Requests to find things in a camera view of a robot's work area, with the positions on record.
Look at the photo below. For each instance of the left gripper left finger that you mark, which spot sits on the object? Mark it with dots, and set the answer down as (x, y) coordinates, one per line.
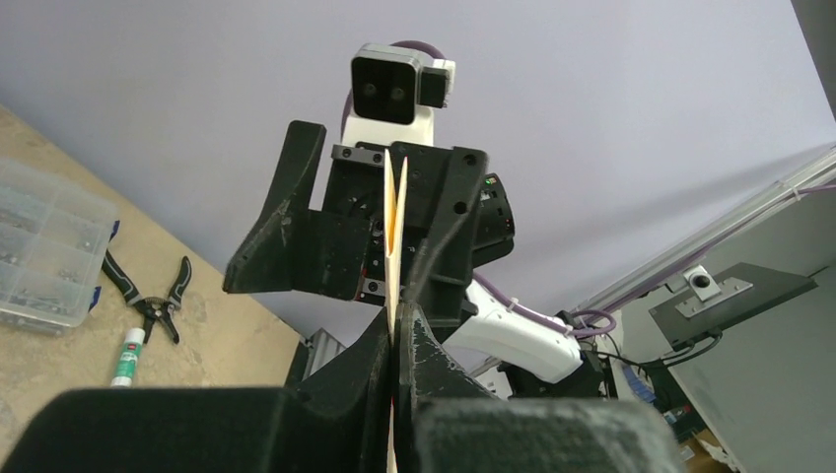
(336, 420)

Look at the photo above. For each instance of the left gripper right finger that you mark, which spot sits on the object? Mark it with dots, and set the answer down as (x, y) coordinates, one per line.
(445, 421)

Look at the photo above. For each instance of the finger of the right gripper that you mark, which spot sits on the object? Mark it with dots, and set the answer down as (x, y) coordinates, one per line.
(291, 247)
(441, 216)

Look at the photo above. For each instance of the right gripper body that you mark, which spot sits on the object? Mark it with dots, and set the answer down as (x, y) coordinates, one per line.
(355, 189)

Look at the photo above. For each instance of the cream letter paper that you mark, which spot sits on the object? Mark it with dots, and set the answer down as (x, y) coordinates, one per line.
(394, 196)

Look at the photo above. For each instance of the white green glue stick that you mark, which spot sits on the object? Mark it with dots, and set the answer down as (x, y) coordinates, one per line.
(126, 365)

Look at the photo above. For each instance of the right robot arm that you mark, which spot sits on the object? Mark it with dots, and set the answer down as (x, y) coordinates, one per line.
(456, 217)

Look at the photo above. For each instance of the black pliers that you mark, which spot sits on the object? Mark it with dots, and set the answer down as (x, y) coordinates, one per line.
(153, 309)

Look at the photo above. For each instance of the clear plastic screw box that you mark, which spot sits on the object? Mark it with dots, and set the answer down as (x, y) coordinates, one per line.
(54, 234)

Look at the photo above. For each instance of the black mounting plate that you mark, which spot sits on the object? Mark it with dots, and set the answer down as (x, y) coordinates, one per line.
(746, 290)

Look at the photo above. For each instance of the aluminium rail frame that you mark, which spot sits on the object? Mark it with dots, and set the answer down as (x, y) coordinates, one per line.
(718, 228)

